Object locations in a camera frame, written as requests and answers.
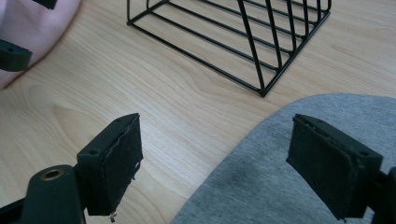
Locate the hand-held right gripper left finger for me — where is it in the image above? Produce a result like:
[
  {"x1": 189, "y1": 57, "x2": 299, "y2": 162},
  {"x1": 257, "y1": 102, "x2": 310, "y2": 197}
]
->
[{"x1": 76, "y1": 112, "x2": 145, "y2": 217}]

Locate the pink knitted garment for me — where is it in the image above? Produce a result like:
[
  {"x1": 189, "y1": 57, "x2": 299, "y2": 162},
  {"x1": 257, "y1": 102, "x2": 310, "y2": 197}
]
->
[{"x1": 0, "y1": 0, "x2": 82, "y2": 91}]

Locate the black wire rack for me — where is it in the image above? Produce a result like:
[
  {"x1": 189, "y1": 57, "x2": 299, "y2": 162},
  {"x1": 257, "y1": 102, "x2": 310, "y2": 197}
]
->
[{"x1": 125, "y1": 0, "x2": 332, "y2": 98}]

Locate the grey cloth garment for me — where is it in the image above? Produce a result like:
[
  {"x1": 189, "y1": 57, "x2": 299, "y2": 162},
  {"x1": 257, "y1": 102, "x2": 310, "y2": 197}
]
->
[{"x1": 170, "y1": 92, "x2": 396, "y2": 224}]

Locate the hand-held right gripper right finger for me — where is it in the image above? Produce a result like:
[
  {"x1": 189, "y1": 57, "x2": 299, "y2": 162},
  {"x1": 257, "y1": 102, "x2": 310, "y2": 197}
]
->
[{"x1": 285, "y1": 113, "x2": 385, "y2": 221}]

